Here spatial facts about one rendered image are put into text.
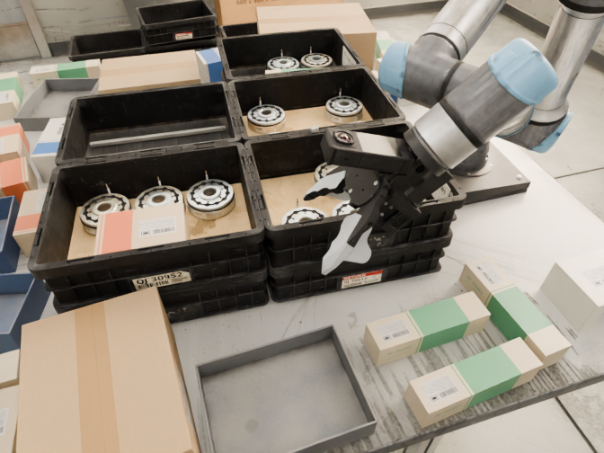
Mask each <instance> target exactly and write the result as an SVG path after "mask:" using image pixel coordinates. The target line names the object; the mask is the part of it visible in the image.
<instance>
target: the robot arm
mask: <svg viewBox="0 0 604 453"><path fill-rule="evenodd" d="M507 1H508V0H449V1H448V2H447V3H446V4H445V6H444V7H443V8H442V9H441V11H440V12H439V13H438V15H437V16H436V17H435V18H434V19H433V21H432V22H431V23H430V25H429V26H428V27H427V28H426V30H425V31H424V32H423V33H422V35H421V36H420V37H419V38H418V40H417V41H416V42H415V43H414V44H411V43H410V42H408V41H407V42H403V41H397V42H394V43H392V44H391V45H390V46H389V47H388V49H387V50H386V52H385V54H384V56H383V57H382V59H381V62H380V65H379V69H378V78H377V80H378V84H379V86H380V87H381V88H382V89H383V90H384V91H386V92H388V93H391V94H392V95H394V96H396V97H399V98H400V99H401V100H403V99H405V100H407V101H409V102H414V103H416V104H419V105H421V106H423V107H425V108H428V109H429V110H428V111H427V112H426V113H425V114H423V115H422V116H421V117H420V118H419V119H418V120H417V121H416V122H415V123H414V128H413V127H410V128H409V129H408V130H407V131H406V132H405V133H404V139H401V138H390V137H384V136H379V135H373V134H367V133H361V132H356V131H349V130H344V129H334V128H327V129H326V130H325V132H324V135H323V138H322V141H321V143H320V145H321V148H322V151H323V154H324V160H325V161H326V163H328V164H333V165H339V166H338V167H336V168H335V169H333V170H332V171H331V172H329V173H327V174H326V176H325V177H324V178H322V179H321V180H319V181H318V182H317V183H316V184H315V185H314V186H313V187H312V188H311V189H310V190H309V191H307V192H306V194H305V196H304V197H303V200H304V201H307V200H314V199H315V198H317V197H319V196H325V195H329V196H331V197H334V198H336V199H338V200H344V201H348V200H349V201H350V202H349V206H351V207H352V208H354V209H359V210H358V211H357V213H354V214H352V215H349V216H348V217H346V218H345V219H344V220H343V222H342V225H341V230H340V233H339V235H338V236H337V237H336V238H335V239H334V240H333V242H332V244H331V247H330V249H329V251H328V252H327V253H326V255H325V256H324V257H323V260H322V269H321V273H322V274H323V275H326V274H328V273H329V272H331V271H333V270H334V269H335V268H336V267H337V266H338V265H340V263H341V262H342V261H347V262H357V263H365V262H367V261H368V260H369V258H370V256H371V250H370V248H369V245H368V242H367V240H368V236H369V234H370V232H371V229H372V227H373V226H374V224H377V225H378V226H382V227H381V228H382V229H383V230H384V231H386V232H387V233H389V234H390V235H393V234H394V233H395V232H397V231H398V230H399V229H401V228H402V227H404V226H405V225H407V224H408V223H409V222H411V221H412V220H413V219H415V218H416V217H418V216H419V215H420V214H421V211H420V210H419V208H418V204H419V203H420V202H422V201H423V200H425V199H426V198H427V197H429V196H430V195H431V194H432V193H433V192H435V191H436V190H437V189H439V188H440V187H441V186H443V185H444V184H445V183H447V182H448V181H450V180H451V179H452V178H453V177H452V175H451V173H449V172H448V171H447V170H448V168H451V169H452V168H453V169H456V170H459V171H465V172H473V171H478V170H480V169H482V168H484V167H485V166H486V163H487V161H488V159H489V147H490V139H491V138H493V137H497V138H501V139H503V140H506V141H508V142H511V143H512V144H515V145H517V146H520V147H524V148H526V149H527V150H528V151H534V152H537V153H540V154H544V153H545V152H547V151H548V150H549V149H550V148H551V147H552V146H553V145H554V143H555V142H556V140H557V139H559V137H560V135H561V134H562V133H563V131H564V129H565V128H566V126H567V125H568V123H569V122H570V120H571V118H572V116H573V112H572V111H570V110H569V100H568V98H567V95H568V93H569V92H570V90H571V88H572V86H573V83H574V81H575V79H576V77H577V75H578V74H579V73H580V71H581V68H582V66H583V64H584V62H585V60H586V58H587V57H588V55H589V53H590V51H591V48H592V46H593V44H594V42H595V40H596V39H597V37H598V35H599V33H600V30H601V28H602V26H603V24H604V0H557V1H558V3H559V5H558V8H557V11H556V13H555V17H554V20H553V21H552V24H551V27H550V29H549V32H548V34H547V36H546V40H545V43H544V45H543V48H542V49H541V52H540V51H539V50H538V49H537V48H536V47H535V46H533V45H532V44H531V43H530V42H529V41H527V40H525V39H522V38H517V39H515V40H512V41H511V42H510V43H508V44H507V45H506V46H504V47H503V48H502V49H500V50H499V51H498V52H497V53H493V54H492V55H491V56H490V57H489V58H488V60H487V61H485V62H484V63H483V64H482V65H481V66H480V67H476V66H473V65H470V64H467V63H466V62H463V59H464V58H465V57H466V55H467V54H468V52H469V51H470V50H471V48H472V47H473V46H474V45H475V44H476V42H477V41H478V40H479V38H480V37H481V36H482V34H483V33H484V31H485V30H486V29H487V27H488V26H489V25H490V23H491V22H492V21H493V19H494V18H495V16H496V15H497V14H498V12H500V11H501V9H502V8H503V6H504V5H505V4H506V2H507ZM408 145H409V146H408ZM398 213H399V214H398ZM397 214H398V215H397ZM403 214H406V215H407V216H408V217H410V218H408V219H407V220H406V221H405V222H404V223H403V224H401V225H400V226H398V227H397V228H394V227H393V226H391V225H393V224H394V223H395V222H397V219H398V218H400V217H401V216H402V215H403ZM395 215H397V216H395ZM386 222H387V223H386ZM390 224H391V225H390Z"/></svg>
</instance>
